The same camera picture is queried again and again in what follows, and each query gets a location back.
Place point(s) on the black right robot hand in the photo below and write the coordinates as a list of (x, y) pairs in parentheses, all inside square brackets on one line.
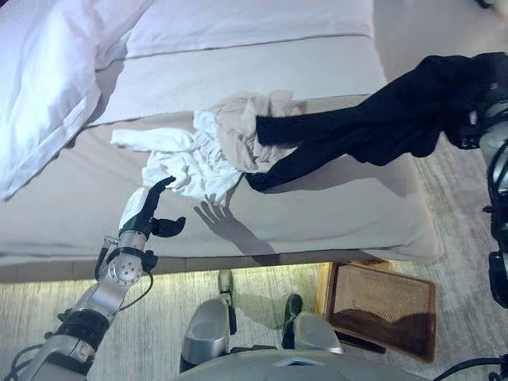
[(492, 75)]

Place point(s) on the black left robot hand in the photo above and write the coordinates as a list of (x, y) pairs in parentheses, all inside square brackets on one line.
[(139, 214)]

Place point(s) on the white garment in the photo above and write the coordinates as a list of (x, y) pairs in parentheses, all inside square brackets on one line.
[(186, 170)]

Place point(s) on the black garment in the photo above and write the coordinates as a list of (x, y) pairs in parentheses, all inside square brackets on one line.
[(377, 119)]

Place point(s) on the beige garment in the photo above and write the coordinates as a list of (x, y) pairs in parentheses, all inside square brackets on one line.
[(238, 127)]

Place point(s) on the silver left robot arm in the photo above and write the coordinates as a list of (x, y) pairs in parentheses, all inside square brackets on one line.
[(99, 293)]

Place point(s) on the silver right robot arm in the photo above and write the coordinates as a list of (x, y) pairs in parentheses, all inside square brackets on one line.
[(494, 139)]

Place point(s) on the bed with beige cover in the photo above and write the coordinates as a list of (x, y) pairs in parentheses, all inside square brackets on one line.
[(317, 214)]

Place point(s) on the white bed sheet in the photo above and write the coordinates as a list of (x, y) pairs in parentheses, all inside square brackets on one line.
[(238, 24)]

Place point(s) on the brown wicker basket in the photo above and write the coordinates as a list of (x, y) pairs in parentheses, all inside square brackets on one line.
[(377, 289)]

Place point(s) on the silver left robot leg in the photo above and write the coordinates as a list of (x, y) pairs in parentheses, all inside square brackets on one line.
[(206, 329)]

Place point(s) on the silver robot leg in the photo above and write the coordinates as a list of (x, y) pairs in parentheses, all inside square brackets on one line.
[(206, 329), (313, 333)]

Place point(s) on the crumpled white duvet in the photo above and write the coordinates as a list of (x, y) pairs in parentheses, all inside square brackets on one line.
[(39, 99)]

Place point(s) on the silver right robot leg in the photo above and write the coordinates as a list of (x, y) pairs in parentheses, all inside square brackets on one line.
[(313, 333)]

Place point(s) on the grey robot torso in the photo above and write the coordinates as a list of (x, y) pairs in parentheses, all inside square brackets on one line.
[(297, 367)]

